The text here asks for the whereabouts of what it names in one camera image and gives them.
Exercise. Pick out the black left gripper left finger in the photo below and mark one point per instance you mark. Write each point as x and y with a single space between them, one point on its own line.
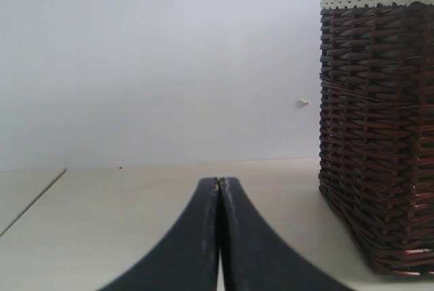
186 258

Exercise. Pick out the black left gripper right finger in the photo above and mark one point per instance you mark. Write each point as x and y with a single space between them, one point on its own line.
254 257

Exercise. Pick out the dark red wicker basket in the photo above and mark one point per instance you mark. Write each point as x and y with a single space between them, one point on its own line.
376 131

